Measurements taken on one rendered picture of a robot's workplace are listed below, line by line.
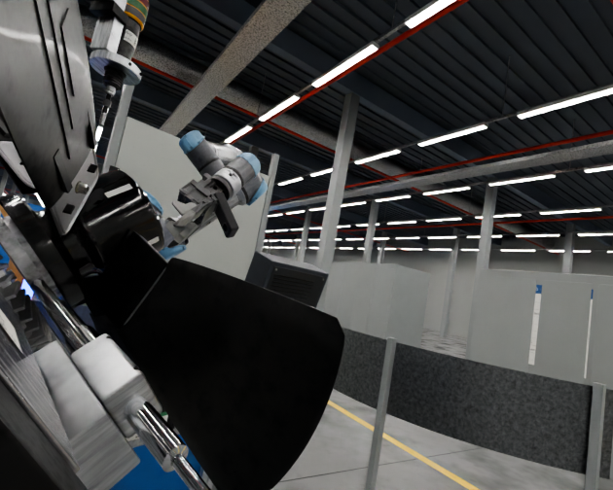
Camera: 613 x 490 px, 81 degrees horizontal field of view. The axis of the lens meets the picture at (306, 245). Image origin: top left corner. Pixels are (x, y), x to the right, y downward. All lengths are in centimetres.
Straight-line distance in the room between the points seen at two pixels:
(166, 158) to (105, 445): 242
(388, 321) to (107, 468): 1003
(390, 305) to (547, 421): 821
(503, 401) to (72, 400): 204
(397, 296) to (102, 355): 1016
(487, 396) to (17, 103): 210
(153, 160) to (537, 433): 261
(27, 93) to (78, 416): 19
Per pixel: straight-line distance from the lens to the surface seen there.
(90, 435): 24
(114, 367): 27
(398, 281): 1034
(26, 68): 28
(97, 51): 65
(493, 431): 220
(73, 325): 34
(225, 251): 275
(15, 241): 45
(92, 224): 46
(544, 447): 226
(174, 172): 261
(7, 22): 25
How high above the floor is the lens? 116
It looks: 7 degrees up
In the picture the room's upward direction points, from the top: 10 degrees clockwise
